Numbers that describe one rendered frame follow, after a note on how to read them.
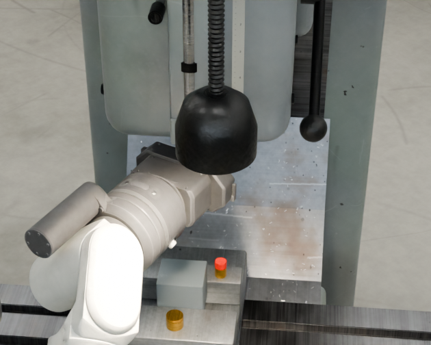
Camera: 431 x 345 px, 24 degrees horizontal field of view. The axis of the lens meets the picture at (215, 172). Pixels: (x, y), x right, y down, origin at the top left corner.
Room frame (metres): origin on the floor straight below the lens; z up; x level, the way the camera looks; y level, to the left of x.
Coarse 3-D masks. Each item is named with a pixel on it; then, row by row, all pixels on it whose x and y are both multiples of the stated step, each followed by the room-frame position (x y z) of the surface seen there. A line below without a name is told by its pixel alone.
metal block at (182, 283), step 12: (168, 264) 0.99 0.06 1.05; (180, 264) 0.99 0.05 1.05; (192, 264) 0.99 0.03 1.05; (204, 264) 0.99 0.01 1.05; (168, 276) 0.96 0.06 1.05; (180, 276) 0.96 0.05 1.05; (192, 276) 0.96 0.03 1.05; (204, 276) 0.96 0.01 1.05; (156, 288) 0.95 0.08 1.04; (168, 288) 0.95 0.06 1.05; (180, 288) 0.95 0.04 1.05; (192, 288) 0.94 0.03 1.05; (204, 288) 0.96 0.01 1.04; (168, 300) 0.95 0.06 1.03; (180, 300) 0.95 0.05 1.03; (192, 300) 0.94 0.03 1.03; (204, 300) 0.96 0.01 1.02
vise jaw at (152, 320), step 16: (144, 320) 0.92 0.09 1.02; (160, 320) 0.92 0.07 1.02; (192, 320) 0.92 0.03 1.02; (208, 320) 0.92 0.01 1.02; (224, 320) 0.92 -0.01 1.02; (144, 336) 0.89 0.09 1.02; (160, 336) 0.89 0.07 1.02; (176, 336) 0.89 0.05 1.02; (192, 336) 0.89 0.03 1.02; (208, 336) 0.89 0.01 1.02; (224, 336) 0.89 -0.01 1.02
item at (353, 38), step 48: (96, 0) 1.36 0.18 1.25; (336, 0) 1.32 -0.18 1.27; (384, 0) 1.32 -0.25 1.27; (96, 48) 1.36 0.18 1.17; (336, 48) 1.32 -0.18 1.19; (96, 96) 1.36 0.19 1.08; (336, 96) 1.32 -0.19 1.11; (96, 144) 1.36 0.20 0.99; (336, 144) 1.32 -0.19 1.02; (336, 192) 1.32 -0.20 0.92; (336, 240) 1.32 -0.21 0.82; (336, 288) 1.32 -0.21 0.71
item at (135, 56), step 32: (128, 0) 0.89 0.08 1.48; (256, 0) 0.87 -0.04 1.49; (288, 0) 0.88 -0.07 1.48; (128, 32) 0.89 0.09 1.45; (160, 32) 0.88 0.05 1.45; (224, 32) 0.88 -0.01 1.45; (256, 32) 0.87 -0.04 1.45; (288, 32) 0.88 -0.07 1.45; (128, 64) 0.89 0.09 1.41; (160, 64) 0.88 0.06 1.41; (224, 64) 0.88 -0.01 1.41; (256, 64) 0.87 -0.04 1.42; (288, 64) 0.88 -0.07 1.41; (128, 96) 0.89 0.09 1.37; (160, 96) 0.88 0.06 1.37; (256, 96) 0.87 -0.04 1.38; (288, 96) 0.89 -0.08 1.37; (128, 128) 0.89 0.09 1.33; (160, 128) 0.88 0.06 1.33
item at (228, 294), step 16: (160, 256) 1.09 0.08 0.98; (176, 256) 1.09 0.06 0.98; (192, 256) 1.09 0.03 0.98; (208, 256) 1.09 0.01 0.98; (224, 256) 1.09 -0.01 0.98; (240, 256) 1.09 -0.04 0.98; (144, 272) 1.01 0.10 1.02; (208, 272) 1.01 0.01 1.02; (240, 272) 1.01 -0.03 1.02; (144, 288) 1.00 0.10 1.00; (208, 288) 0.99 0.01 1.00; (224, 288) 0.99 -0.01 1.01; (240, 288) 0.99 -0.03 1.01; (144, 304) 0.99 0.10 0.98; (208, 304) 0.99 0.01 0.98; (224, 304) 0.99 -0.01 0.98; (240, 304) 1.00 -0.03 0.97; (240, 320) 1.01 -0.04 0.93
